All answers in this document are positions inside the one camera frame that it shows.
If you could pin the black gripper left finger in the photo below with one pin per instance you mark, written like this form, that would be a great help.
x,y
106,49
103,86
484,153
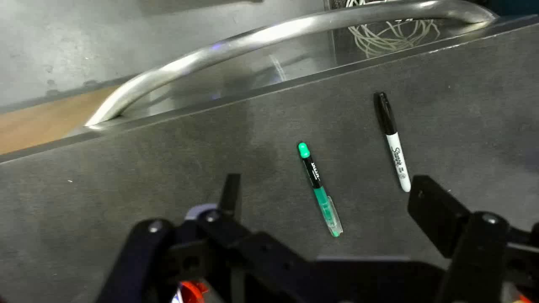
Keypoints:
x,y
224,245

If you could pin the black sharpie marker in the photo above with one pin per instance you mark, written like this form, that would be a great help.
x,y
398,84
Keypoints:
x,y
393,143

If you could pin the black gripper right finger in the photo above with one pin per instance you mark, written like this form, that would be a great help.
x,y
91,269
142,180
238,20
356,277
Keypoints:
x,y
477,252

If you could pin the stainless steel dishwasher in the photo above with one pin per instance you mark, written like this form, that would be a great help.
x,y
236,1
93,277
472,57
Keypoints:
x,y
253,72

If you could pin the green marker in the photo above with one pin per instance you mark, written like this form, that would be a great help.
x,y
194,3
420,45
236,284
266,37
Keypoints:
x,y
320,193

